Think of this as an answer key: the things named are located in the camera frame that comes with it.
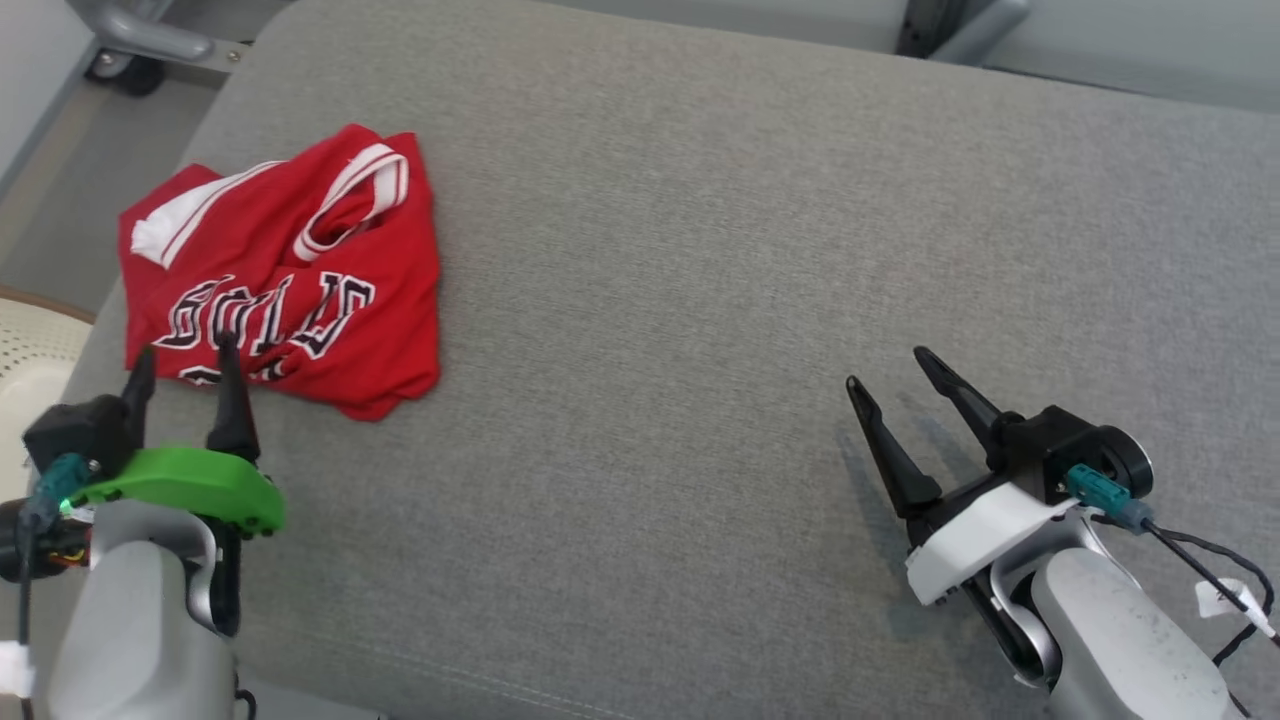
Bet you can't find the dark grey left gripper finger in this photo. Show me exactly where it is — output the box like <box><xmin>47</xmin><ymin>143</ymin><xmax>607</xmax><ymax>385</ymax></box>
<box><xmin>120</xmin><ymin>344</ymin><xmax>159</xmax><ymax>447</ymax></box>
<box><xmin>204</xmin><ymin>332</ymin><xmax>262</xmax><ymax>463</ymax></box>

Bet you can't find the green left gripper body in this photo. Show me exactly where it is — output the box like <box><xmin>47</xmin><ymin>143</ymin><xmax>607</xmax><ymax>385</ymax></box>
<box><xmin>60</xmin><ymin>445</ymin><xmax>287</xmax><ymax>633</ymax></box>

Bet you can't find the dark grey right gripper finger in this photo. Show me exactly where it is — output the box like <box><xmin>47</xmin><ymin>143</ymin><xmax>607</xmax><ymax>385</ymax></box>
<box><xmin>845</xmin><ymin>375</ymin><xmax>944</xmax><ymax>521</ymax></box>
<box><xmin>912</xmin><ymin>345</ymin><xmax>1025</xmax><ymax>471</ymax></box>

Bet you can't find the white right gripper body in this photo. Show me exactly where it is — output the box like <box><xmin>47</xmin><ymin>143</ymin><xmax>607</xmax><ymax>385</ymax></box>
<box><xmin>903</xmin><ymin>478</ymin><xmax>1083</xmax><ymax>608</ymax></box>

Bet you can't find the red Bulls basketball jersey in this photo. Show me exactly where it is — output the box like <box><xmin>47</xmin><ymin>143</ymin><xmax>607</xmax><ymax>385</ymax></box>
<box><xmin>117</xmin><ymin>123</ymin><xmax>443</xmax><ymax>422</ymax></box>

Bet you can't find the cream perforated laundry basket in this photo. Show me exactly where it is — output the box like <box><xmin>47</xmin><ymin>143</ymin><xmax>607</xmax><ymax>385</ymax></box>
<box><xmin>0</xmin><ymin>288</ymin><xmax>97</xmax><ymax>501</ymax></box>

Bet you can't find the grey fabric sofa cushion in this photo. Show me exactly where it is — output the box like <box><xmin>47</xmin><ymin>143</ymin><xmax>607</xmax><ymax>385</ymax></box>
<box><xmin>20</xmin><ymin>0</ymin><xmax>1280</xmax><ymax>720</ymax></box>

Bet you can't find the grey metal stand leg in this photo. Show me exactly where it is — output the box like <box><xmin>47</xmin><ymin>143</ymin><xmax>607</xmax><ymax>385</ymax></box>
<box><xmin>65</xmin><ymin>0</ymin><xmax>251</xmax><ymax>98</ymax></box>
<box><xmin>895</xmin><ymin>0</ymin><xmax>1031</xmax><ymax>66</ymax></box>

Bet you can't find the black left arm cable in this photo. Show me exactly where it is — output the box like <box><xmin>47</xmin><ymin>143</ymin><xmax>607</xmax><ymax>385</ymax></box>
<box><xmin>14</xmin><ymin>500</ymin><xmax>49</xmax><ymax>656</ymax></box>

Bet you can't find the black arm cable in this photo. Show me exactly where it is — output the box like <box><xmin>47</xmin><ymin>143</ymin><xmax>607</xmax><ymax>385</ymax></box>
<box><xmin>1095</xmin><ymin>508</ymin><xmax>1280</xmax><ymax>669</ymax></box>
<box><xmin>14</xmin><ymin>500</ymin><xmax>49</xmax><ymax>656</ymax></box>

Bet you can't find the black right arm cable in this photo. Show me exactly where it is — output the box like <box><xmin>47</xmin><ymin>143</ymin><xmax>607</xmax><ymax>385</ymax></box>
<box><xmin>1095</xmin><ymin>508</ymin><xmax>1280</xmax><ymax>669</ymax></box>

